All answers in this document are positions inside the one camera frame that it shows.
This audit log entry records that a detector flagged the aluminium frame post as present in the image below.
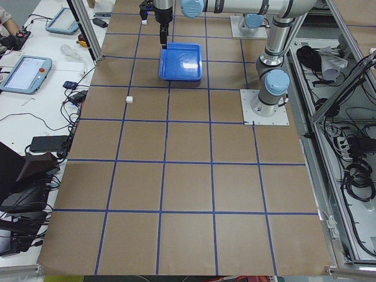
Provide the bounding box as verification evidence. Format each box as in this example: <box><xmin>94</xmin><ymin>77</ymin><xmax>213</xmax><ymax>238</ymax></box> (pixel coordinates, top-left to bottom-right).
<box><xmin>67</xmin><ymin>0</ymin><xmax>103</xmax><ymax>62</ymax></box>

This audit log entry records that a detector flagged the black laptop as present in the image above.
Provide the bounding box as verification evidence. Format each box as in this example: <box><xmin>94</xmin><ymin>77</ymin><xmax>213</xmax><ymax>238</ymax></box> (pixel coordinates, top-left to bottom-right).
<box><xmin>1</xmin><ymin>143</ymin><xmax>60</xmax><ymax>213</ymax></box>

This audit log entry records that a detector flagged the black flat box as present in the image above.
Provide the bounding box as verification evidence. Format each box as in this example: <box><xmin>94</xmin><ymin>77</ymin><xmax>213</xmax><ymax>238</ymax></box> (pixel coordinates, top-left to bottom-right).
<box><xmin>29</xmin><ymin>135</ymin><xmax>68</xmax><ymax>153</ymax></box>

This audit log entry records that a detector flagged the near teach pendant tablet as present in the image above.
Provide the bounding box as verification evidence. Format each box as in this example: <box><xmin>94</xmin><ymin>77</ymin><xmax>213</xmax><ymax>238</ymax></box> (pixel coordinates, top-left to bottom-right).
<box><xmin>1</xmin><ymin>55</ymin><xmax>52</xmax><ymax>95</ymax></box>

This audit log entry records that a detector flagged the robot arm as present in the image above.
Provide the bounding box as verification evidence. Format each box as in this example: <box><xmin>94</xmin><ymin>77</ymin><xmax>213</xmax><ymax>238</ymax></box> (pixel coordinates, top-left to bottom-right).
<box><xmin>179</xmin><ymin>0</ymin><xmax>316</xmax><ymax>118</ymax></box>
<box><xmin>238</xmin><ymin>14</ymin><xmax>268</xmax><ymax>33</ymax></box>

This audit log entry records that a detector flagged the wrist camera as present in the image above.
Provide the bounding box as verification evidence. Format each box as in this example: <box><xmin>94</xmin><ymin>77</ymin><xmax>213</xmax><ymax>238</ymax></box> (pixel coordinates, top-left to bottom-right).
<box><xmin>139</xmin><ymin>0</ymin><xmax>154</xmax><ymax>21</ymax></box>

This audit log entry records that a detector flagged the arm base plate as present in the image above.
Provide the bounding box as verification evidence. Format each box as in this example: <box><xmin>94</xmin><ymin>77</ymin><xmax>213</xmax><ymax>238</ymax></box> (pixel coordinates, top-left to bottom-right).
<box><xmin>230</xmin><ymin>14</ymin><xmax>267</xmax><ymax>40</ymax></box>
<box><xmin>240</xmin><ymin>89</ymin><xmax>290</xmax><ymax>126</ymax></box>

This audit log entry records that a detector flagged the small blue device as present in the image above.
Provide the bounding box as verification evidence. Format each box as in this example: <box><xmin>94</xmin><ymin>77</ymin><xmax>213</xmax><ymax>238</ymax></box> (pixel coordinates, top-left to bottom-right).
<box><xmin>63</xmin><ymin>80</ymin><xmax>78</xmax><ymax>90</ymax></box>

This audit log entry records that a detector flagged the blue plastic tray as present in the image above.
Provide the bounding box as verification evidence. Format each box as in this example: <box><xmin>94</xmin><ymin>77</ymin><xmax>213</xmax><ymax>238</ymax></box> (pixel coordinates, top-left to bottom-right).
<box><xmin>159</xmin><ymin>42</ymin><xmax>202</xmax><ymax>81</ymax></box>

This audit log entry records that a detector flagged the black power adapter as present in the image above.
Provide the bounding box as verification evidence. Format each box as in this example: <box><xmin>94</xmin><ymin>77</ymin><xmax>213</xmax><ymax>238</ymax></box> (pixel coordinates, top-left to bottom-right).
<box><xmin>92</xmin><ymin>18</ymin><xmax>108</xmax><ymax>28</ymax></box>

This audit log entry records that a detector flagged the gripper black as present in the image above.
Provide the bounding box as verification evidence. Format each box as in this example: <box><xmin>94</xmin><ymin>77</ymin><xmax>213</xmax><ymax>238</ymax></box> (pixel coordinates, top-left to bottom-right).
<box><xmin>153</xmin><ymin>0</ymin><xmax>173</xmax><ymax>49</ymax></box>

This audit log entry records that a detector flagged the teach pendant tablet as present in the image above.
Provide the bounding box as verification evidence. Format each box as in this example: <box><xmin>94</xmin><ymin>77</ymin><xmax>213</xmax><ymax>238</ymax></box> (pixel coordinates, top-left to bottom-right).
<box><xmin>1</xmin><ymin>55</ymin><xmax>52</xmax><ymax>95</ymax></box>
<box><xmin>45</xmin><ymin>7</ymin><xmax>79</xmax><ymax>35</ymax></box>

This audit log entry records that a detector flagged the far teach pendant tablet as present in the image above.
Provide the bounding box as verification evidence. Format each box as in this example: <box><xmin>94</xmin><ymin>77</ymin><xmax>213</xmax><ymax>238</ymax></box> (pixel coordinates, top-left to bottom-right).
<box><xmin>45</xmin><ymin>7</ymin><xmax>79</xmax><ymax>35</ymax></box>

